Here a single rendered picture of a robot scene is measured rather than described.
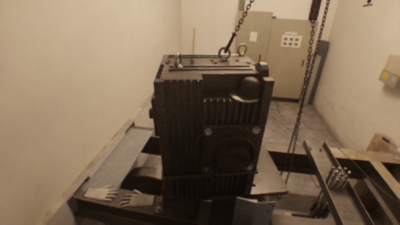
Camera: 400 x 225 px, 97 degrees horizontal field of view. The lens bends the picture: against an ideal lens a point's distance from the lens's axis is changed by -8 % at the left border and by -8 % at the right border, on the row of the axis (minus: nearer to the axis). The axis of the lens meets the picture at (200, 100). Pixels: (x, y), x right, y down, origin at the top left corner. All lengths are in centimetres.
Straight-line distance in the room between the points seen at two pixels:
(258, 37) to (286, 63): 75
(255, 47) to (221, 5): 103
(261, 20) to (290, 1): 64
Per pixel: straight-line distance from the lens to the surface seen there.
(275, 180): 139
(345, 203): 181
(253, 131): 92
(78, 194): 174
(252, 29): 385
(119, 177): 173
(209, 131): 87
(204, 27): 411
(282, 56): 403
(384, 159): 247
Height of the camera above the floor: 189
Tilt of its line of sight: 27 degrees down
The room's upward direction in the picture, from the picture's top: 1 degrees clockwise
